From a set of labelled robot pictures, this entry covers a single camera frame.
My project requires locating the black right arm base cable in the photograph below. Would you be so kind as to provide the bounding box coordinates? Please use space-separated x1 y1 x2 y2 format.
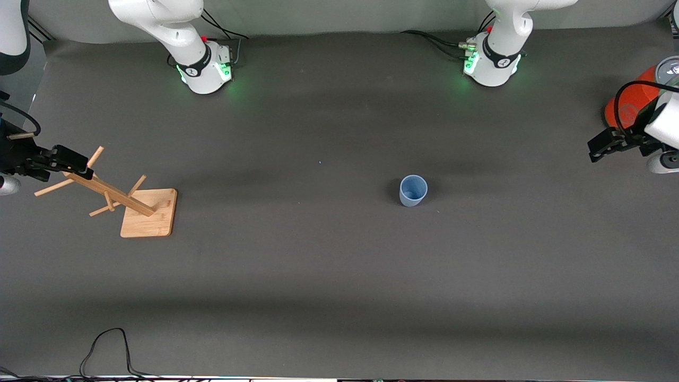
192 10 251 67

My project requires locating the orange cylinder with grey lid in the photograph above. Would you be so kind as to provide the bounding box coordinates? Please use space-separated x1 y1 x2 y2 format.
604 56 679 131

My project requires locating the black cable at table edge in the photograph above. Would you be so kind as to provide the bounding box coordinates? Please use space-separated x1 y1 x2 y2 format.
0 327 250 382

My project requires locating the wooden cup rack with pegs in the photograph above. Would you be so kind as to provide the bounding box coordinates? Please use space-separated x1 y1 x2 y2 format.
34 146 178 238

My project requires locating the light blue cup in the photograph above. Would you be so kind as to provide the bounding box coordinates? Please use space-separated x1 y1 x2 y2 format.
399 175 429 208

